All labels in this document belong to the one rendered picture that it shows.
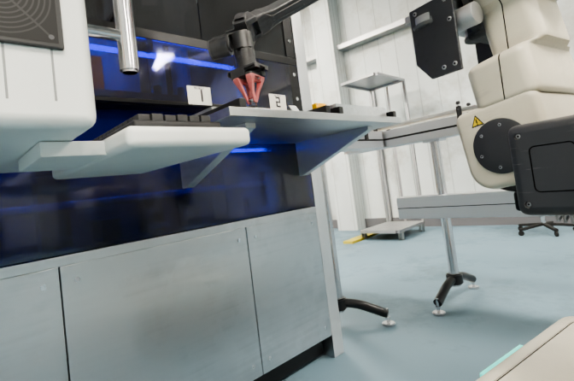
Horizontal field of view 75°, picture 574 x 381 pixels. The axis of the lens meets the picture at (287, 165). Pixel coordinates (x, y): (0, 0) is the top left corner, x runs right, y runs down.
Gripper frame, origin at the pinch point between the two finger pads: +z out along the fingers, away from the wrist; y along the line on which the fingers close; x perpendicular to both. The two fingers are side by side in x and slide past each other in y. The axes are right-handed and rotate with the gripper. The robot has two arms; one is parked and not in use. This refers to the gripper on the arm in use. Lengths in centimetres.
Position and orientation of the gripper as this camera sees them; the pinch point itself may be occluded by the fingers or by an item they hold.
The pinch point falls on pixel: (252, 100)
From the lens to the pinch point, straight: 107.2
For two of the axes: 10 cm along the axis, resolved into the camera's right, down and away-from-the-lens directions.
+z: 1.6, 9.8, -0.7
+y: -8.5, 1.8, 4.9
